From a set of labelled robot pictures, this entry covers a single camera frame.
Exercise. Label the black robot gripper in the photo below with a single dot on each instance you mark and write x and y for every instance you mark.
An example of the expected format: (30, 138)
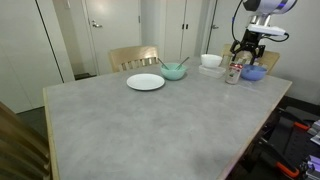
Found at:
(251, 40)

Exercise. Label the silver and red drink can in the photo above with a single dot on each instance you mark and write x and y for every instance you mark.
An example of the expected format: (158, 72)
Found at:
(233, 75)

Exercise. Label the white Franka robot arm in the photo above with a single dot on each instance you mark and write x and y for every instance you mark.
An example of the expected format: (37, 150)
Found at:
(273, 6)

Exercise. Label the blue plastic bowl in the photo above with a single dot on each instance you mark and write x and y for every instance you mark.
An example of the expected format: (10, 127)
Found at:
(253, 73)

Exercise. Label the wooden slat-back chair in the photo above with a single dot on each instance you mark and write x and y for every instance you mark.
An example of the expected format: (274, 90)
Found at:
(20, 146)
(133, 53)
(271, 57)

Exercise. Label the white door with dark edge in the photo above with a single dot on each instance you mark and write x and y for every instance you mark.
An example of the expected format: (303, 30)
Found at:
(221, 23)

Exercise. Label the white bowl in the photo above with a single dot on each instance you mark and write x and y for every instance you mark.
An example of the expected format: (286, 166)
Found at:
(211, 60)

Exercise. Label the clear plastic food container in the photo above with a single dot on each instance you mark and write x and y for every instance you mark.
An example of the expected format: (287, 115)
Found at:
(211, 72)

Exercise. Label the metal spoon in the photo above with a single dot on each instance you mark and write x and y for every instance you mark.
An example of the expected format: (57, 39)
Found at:
(163, 63)
(183, 62)

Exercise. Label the white double closet door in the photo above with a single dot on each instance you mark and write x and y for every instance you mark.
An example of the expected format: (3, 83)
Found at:
(175, 33)

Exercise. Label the teal bowl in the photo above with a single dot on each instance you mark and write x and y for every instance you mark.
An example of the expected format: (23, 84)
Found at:
(172, 74)

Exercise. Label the black and orange bar clamp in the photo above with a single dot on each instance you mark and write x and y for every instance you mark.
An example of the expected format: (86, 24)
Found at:
(286, 170)
(301, 126)

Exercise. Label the white round plate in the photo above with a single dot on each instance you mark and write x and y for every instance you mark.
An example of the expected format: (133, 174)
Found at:
(145, 82)

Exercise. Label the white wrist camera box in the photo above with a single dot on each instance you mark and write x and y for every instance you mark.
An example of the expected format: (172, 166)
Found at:
(266, 30)

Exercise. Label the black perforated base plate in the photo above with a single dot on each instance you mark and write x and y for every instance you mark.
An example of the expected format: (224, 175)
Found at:
(293, 143)

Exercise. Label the aluminium extrusion rail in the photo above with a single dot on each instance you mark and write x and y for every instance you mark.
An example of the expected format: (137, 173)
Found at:
(313, 165)

